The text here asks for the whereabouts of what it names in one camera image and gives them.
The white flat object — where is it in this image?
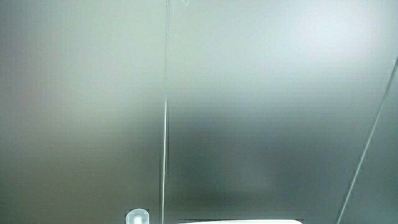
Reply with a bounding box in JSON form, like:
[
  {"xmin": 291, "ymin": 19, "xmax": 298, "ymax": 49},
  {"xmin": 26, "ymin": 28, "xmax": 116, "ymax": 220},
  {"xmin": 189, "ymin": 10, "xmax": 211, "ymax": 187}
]
[{"xmin": 177, "ymin": 219, "xmax": 304, "ymax": 224}]

